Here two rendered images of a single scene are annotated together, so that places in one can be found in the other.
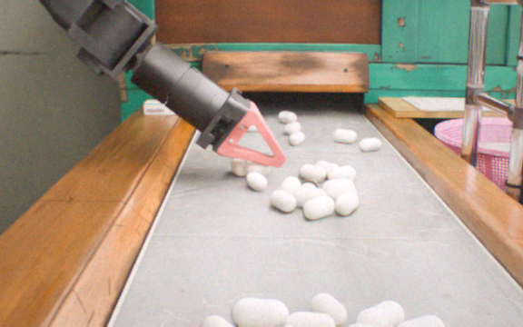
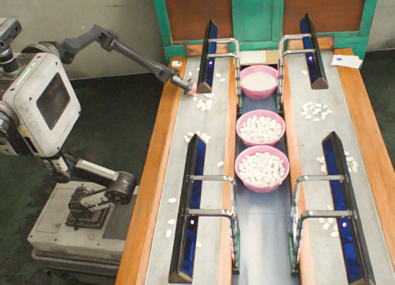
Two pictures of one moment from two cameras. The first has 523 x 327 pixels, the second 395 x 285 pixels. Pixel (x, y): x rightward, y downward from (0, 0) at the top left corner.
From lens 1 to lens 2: 1.74 m
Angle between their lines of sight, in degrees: 32
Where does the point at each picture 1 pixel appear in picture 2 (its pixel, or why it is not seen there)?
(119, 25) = (166, 74)
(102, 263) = (170, 126)
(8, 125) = (121, 31)
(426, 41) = (247, 36)
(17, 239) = (158, 122)
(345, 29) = (223, 34)
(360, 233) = (208, 115)
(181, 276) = (181, 126)
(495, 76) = (268, 44)
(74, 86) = (144, 15)
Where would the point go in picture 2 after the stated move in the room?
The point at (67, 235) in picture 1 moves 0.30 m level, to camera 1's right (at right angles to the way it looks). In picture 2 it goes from (165, 121) to (216, 119)
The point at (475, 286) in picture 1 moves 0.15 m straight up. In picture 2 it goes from (220, 128) to (218, 108)
